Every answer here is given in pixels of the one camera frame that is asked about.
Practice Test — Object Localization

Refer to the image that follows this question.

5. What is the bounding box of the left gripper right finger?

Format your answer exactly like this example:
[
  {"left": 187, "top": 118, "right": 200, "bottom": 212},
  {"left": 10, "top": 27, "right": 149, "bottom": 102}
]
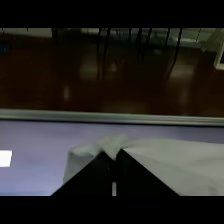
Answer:
[{"left": 115, "top": 148, "right": 180, "bottom": 197}]

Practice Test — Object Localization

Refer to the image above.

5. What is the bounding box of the white garment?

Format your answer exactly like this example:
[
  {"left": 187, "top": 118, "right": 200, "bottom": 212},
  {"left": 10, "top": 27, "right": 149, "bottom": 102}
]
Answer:
[{"left": 62, "top": 134, "right": 224, "bottom": 197}]

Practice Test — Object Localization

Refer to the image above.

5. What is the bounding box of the silver frame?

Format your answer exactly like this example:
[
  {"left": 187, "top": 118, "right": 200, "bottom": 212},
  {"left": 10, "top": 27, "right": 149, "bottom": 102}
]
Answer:
[{"left": 0, "top": 108, "right": 224, "bottom": 127}]

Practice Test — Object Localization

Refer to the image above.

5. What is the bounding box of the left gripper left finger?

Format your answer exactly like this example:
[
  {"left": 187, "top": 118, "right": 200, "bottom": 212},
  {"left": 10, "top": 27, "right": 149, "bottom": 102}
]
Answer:
[{"left": 50, "top": 150, "right": 115, "bottom": 197}]

